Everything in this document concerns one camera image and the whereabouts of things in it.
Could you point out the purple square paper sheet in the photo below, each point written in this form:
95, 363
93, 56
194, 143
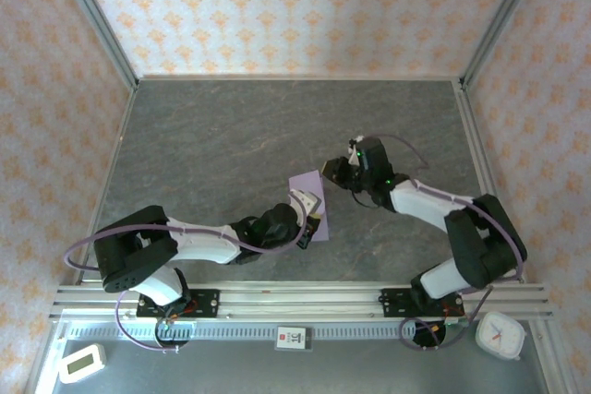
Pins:
307, 182

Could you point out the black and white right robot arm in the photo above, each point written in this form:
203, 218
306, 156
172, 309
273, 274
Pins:
480, 242

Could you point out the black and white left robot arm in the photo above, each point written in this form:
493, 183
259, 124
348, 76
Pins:
138, 255

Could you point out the grey metal sheet panel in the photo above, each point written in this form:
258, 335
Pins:
231, 371

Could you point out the aluminium back bar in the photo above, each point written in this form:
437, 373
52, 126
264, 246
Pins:
300, 77

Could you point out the white card with red logo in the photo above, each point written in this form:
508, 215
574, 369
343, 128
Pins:
294, 338

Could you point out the white analog clock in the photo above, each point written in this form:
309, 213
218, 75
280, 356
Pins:
501, 336

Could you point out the white digital timer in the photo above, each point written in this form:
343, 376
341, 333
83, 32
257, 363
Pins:
82, 363

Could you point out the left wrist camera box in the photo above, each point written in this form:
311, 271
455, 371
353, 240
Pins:
305, 202

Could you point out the aluminium mounting rail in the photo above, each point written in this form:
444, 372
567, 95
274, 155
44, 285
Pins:
300, 297

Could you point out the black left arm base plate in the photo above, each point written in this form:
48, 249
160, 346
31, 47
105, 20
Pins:
205, 302

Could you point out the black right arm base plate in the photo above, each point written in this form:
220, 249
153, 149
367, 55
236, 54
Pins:
392, 302

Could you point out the aluminium side rail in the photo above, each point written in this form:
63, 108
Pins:
466, 108
117, 142

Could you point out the aluminium frame post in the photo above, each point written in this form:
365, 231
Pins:
501, 20
99, 25

